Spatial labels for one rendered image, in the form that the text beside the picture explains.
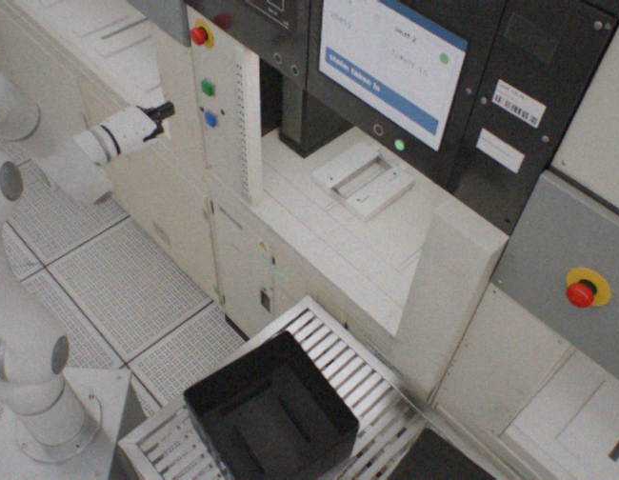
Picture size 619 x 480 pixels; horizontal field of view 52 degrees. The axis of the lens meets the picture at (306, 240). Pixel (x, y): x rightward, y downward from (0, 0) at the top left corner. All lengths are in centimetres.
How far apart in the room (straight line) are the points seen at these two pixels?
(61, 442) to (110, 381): 18
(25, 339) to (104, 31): 147
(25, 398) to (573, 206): 105
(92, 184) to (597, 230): 93
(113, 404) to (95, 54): 124
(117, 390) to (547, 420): 99
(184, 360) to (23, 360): 132
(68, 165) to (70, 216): 168
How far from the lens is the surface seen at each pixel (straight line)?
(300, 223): 171
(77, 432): 159
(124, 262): 277
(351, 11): 108
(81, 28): 247
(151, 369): 249
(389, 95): 109
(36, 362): 123
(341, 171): 180
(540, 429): 153
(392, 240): 170
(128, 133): 146
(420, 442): 145
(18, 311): 120
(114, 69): 227
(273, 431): 153
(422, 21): 98
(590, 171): 94
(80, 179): 133
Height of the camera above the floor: 220
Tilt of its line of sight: 53 degrees down
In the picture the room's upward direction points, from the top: 3 degrees clockwise
